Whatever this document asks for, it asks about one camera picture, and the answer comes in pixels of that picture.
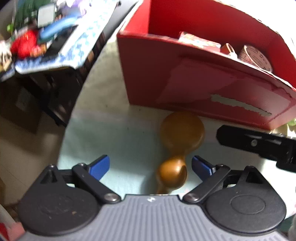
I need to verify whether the blue glasses case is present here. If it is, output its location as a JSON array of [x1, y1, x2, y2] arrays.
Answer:
[[39, 16, 78, 40]]

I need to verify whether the grey power adapter block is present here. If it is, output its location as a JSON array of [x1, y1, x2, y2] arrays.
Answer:
[[37, 3, 56, 28]]

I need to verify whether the red gift box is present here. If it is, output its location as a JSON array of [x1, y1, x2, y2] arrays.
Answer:
[[179, 32, 221, 52]]

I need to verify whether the brown gourd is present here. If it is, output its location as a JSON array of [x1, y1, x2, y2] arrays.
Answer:
[[156, 112, 205, 194]]

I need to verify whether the green pouch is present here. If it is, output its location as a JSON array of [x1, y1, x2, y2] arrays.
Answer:
[[14, 0, 44, 30]]

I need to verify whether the printed tape roll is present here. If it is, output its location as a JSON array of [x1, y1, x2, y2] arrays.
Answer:
[[238, 45, 273, 72]]

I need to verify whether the red plush item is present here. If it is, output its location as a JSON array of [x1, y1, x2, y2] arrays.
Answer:
[[10, 30, 38, 59]]

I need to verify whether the green plush toy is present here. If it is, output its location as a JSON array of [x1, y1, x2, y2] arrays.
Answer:
[[287, 118, 296, 126]]

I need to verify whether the red cardboard box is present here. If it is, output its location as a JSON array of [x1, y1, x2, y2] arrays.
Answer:
[[117, 1, 295, 130]]

